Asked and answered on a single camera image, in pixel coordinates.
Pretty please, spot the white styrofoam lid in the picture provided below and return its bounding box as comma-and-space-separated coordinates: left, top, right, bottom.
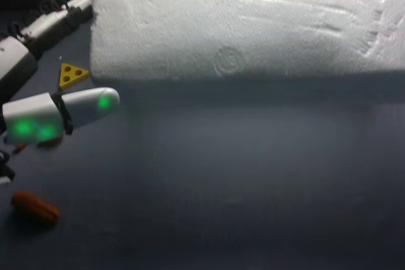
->
89, 0, 405, 83

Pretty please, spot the grey table cloth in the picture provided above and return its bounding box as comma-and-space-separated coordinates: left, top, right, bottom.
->
0, 10, 405, 270

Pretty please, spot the yellow triangular block with holes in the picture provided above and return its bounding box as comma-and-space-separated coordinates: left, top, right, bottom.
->
58, 63, 90, 90

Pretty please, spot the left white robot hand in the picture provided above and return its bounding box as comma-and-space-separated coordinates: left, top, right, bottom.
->
0, 0, 121, 187

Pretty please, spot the orange elongated toy bread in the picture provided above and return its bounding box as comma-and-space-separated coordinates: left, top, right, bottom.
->
11, 190, 61, 227

